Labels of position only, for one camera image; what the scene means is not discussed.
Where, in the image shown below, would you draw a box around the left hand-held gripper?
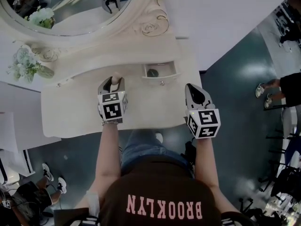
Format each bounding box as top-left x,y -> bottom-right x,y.
97,77 -> 129,123

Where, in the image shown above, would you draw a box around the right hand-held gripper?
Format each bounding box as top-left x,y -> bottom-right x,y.
185,83 -> 221,140

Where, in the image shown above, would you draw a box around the beige makeup sponge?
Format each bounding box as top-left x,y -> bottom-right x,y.
111,72 -> 122,92

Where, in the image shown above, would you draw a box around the cream vanity dressing table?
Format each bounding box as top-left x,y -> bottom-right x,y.
0,0 -> 203,138

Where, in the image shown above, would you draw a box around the person's left forearm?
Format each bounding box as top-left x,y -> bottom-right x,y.
94,122 -> 123,190

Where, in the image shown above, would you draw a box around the person's right forearm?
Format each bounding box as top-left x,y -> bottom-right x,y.
194,137 -> 221,189

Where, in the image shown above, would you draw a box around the person's blue jeans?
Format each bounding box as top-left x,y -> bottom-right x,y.
121,129 -> 193,174

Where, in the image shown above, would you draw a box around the green vase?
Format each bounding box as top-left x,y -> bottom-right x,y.
35,65 -> 55,79

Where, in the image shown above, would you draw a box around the oval cream framed mirror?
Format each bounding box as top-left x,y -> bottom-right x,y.
0,0 -> 170,47

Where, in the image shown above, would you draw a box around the white flower bouquet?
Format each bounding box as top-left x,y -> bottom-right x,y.
7,45 -> 40,83

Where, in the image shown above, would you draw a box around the white chair black legs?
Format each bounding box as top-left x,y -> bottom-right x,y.
263,104 -> 301,141

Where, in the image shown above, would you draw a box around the person's brown t-shirt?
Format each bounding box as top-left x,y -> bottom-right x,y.
54,160 -> 257,226

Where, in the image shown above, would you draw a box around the blue chair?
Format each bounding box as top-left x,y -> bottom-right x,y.
284,135 -> 301,167

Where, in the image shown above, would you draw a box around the white cabinet black stripe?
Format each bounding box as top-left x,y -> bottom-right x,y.
0,148 -> 36,176

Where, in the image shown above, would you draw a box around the black office chair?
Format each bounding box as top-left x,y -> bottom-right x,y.
258,166 -> 301,204

